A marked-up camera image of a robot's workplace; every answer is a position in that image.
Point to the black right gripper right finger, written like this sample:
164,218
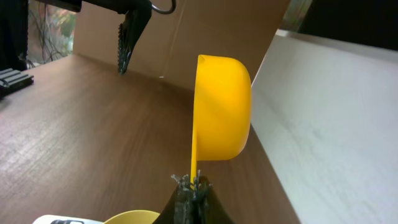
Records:
207,207

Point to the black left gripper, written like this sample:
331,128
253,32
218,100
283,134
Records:
138,13

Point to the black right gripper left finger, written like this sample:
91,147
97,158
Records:
179,209

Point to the yellow plastic measuring scoop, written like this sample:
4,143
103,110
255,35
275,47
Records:
221,110

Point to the yellow plastic bowl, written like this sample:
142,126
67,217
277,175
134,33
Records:
134,217

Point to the white digital kitchen scale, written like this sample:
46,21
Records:
57,219

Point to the brown cardboard board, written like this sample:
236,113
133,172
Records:
170,44

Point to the black ridged base block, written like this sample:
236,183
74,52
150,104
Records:
13,80

